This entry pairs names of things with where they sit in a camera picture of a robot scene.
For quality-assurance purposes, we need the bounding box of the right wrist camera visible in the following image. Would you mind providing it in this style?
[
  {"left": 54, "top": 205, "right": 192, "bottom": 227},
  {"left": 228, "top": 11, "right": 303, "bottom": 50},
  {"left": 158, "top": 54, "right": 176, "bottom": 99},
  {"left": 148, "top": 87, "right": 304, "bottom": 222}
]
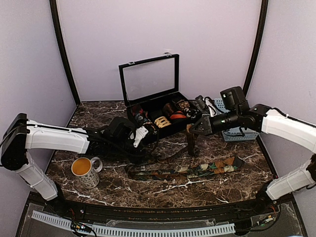
[{"left": 195, "top": 95, "right": 217, "bottom": 117}]

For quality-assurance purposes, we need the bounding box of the white perforated cable duct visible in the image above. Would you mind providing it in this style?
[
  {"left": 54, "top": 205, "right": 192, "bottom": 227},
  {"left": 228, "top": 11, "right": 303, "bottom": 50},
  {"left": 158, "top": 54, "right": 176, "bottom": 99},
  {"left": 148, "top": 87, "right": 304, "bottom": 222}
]
[{"left": 31, "top": 210, "right": 236, "bottom": 237}]

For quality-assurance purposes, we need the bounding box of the patterned mug with orange liquid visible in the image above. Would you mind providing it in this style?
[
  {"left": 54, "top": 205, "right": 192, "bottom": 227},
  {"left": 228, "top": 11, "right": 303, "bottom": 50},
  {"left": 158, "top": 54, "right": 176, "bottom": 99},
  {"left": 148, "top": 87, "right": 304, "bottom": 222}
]
[{"left": 71, "top": 157, "right": 103, "bottom": 189}]

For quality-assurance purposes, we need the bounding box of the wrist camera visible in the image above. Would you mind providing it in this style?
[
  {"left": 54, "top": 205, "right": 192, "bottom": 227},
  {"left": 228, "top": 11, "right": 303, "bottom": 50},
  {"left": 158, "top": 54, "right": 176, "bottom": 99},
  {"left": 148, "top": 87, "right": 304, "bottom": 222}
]
[
  {"left": 130, "top": 126, "right": 149, "bottom": 148},
  {"left": 195, "top": 95, "right": 217, "bottom": 117}
]

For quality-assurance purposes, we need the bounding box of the tan patterned rolled tie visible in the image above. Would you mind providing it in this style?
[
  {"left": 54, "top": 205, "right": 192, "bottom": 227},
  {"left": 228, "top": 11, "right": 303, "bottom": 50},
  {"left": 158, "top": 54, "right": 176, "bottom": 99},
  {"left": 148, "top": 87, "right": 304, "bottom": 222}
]
[{"left": 175, "top": 99, "right": 190, "bottom": 112}]

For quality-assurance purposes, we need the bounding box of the cream striped rolled tie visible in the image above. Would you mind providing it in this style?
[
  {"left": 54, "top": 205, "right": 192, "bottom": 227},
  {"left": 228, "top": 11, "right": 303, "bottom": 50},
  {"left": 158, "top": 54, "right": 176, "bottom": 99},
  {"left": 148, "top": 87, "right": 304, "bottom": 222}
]
[{"left": 155, "top": 116, "right": 171, "bottom": 128}]

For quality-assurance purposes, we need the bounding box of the camouflage patterned necktie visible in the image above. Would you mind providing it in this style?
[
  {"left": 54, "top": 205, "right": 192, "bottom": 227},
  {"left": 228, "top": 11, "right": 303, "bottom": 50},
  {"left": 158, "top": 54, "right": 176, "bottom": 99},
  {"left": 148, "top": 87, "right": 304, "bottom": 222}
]
[{"left": 125, "top": 124, "right": 244, "bottom": 181}]

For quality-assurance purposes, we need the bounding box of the floral dark rolled tie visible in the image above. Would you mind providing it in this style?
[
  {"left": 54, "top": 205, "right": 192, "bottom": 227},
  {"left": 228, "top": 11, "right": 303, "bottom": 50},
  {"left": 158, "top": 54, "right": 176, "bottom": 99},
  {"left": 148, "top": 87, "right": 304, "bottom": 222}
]
[{"left": 143, "top": 122, "right": 158, "bottom": 134}]

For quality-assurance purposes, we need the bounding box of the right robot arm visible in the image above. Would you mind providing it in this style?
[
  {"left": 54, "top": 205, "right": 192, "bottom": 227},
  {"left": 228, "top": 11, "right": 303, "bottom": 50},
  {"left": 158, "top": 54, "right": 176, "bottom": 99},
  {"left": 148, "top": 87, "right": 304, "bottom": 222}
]
[{"left": 190, "top": 86, "right": 316, "bottom": 214}]

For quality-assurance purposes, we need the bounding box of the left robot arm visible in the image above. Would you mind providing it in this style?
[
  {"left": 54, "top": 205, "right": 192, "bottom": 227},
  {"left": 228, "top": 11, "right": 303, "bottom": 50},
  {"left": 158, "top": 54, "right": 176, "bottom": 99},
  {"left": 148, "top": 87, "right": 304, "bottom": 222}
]
[{"left": 0, "top": 113, "right": 149, "bottom": 215}]

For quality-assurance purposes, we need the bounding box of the blue plastic basket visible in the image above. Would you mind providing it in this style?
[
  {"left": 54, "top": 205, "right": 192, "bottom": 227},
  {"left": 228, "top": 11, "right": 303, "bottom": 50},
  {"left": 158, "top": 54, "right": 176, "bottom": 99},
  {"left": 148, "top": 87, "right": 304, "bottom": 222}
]
[{"left": 214, "top": 98, "right": 259, "bottom": 142}]

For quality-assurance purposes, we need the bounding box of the black front rail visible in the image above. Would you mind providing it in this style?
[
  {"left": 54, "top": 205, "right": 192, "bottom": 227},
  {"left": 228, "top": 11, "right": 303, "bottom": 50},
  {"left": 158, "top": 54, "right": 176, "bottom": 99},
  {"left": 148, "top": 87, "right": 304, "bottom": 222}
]
[{"left": 27, "top": 191, "right": 282, "bottom": 226}]

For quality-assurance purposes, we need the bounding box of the orange black rolled tie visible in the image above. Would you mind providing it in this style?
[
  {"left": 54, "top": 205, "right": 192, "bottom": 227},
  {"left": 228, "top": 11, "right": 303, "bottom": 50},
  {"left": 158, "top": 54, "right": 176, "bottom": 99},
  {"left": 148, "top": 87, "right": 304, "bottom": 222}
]
[{"left": 170, "top": 111, "right": 187, "bottom": 120}]

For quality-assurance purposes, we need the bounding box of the black tie storage box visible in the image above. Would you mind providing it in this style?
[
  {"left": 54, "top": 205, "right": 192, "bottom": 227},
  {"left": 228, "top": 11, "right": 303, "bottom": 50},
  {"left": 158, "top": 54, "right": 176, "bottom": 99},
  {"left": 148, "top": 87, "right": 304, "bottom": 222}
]
[{"left": 118, "top": 54, "right": 201, "bottom": 145}]

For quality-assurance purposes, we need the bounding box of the red dark rolled tie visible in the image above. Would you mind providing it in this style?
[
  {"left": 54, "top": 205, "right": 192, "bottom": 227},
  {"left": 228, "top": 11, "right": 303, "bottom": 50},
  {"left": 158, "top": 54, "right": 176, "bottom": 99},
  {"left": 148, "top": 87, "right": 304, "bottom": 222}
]
[{"left": 131, "top": 104, "right": 144, "bottom": 119}]

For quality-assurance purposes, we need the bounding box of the black white rolled tie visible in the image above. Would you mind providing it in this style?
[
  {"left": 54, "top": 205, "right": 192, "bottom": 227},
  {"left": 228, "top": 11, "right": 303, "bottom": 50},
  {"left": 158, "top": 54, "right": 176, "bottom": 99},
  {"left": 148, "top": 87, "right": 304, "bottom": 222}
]
[{"left": 184, "top": 107, "right": 199, "bottom": 119}]

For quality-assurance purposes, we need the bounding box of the brown rolled tie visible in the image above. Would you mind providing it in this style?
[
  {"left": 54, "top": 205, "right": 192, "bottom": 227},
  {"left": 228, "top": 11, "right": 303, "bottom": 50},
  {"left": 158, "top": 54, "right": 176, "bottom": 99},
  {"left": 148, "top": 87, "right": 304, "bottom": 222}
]
[{"left": 162, "top": 103, "right": 177, "bottom": 118}]

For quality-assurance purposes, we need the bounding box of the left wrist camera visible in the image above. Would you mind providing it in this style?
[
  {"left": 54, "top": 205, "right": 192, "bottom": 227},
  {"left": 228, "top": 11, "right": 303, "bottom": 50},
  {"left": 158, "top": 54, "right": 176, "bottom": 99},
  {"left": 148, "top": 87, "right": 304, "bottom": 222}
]
[{"left": 130, "top": 126, "right": 149, "bottom": 148}]

